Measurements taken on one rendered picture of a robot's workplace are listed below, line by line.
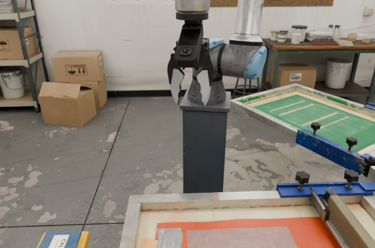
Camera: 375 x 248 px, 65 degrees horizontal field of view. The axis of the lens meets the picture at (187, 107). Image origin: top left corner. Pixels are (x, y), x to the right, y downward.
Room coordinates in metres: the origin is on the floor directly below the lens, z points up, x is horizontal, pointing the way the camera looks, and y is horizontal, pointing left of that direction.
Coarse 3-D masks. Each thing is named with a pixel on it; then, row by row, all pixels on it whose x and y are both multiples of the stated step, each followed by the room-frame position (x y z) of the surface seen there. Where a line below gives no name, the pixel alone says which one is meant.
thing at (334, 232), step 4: (328, 224) 0.64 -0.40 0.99; (332, 224) 0.64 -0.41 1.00; (332, 228) 0.62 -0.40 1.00; (332, 232) 0.61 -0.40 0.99; (336, 232) 0.61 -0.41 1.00; (336, 236) 0.59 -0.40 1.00; (340, 236) 0.59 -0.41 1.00; (336, 240) 0.59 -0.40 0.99; (340, 240) 0.58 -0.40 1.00; (340, 244) 0.57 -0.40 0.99; (344, 244) 0.57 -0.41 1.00
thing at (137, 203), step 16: (224, 192) 0.78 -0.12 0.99; (240, 192) 0.78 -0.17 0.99; (256, 192) 0.78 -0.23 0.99; (272, 192) 0.78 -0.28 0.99; (128, 208) 0.71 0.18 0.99; (144, 208) 0.73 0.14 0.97; (160, 208) 0.74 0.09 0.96; (176, 208) 0.74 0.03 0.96; (192, 208) 0.74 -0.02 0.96; (208, 208) 0.74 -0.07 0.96; (368, 208) 0.73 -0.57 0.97; (128, 224) 0.64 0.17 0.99; (128, 240) 0.59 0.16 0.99
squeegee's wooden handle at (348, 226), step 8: (336, 200) 0.66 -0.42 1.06; (328, 208) 0.67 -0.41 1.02; (336, 208) 0.64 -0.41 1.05; (344, 208) 0.63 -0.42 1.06; (328, 216) 0.66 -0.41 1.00; (336, 216) 0.63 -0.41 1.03; (344, 216) 0.60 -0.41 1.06; (352, 216) 0.60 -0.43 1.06; (336, 224) 0.62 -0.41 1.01; (344, 224) 0.59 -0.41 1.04; (352, 224) 0.57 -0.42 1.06; (360, 224) 0.57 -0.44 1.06; (344, 232) 0.59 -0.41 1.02; (352, 232) 0.56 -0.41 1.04; (360, 232) 0.54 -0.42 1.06; (344, 240) 0.58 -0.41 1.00; (352, 240) 0.55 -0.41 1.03; (360, 240) 0.53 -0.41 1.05; (368, 240) 0.52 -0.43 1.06
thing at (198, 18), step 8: (176, 16) 0.66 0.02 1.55; (184, 16) 0.64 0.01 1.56; (192, 16) 0.63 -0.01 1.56; (200, 16) 0.64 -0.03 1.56; (208, 16) 0.66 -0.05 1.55; (184, 24) 0.66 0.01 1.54; (192, 24) 0.65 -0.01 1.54; (208, 40) 0.69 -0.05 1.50; (208, 48) 0.69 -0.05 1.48; (200, 56) 0.63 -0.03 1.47; (200, 64) 0.63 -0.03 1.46
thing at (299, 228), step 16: (160, 224) 0.68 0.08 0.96; (176, 224) 0.68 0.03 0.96; (192, 224) 0.68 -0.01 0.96; (208, 224) 0.68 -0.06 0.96; (224, 224) 0.68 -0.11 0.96; (240, 224) 0.68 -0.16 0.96; (256, 224) 0.68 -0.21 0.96; (272, 224) 0.68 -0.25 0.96; (288, 224) 0.68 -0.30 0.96; (304, 224) 0.68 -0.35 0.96; (320, 224) 0.68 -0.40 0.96; (192, 240) 0.62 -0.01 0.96; (208, 240) 0.62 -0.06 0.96; (224, 240) 0.62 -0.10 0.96; (240, 240) 0.62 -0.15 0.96; (256, 240) 0.62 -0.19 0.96; (272, 240) 0.62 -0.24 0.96; (288, 240) 0.62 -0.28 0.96; (304, 240) 0.62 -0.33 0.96; (320, 240) 0.62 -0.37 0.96
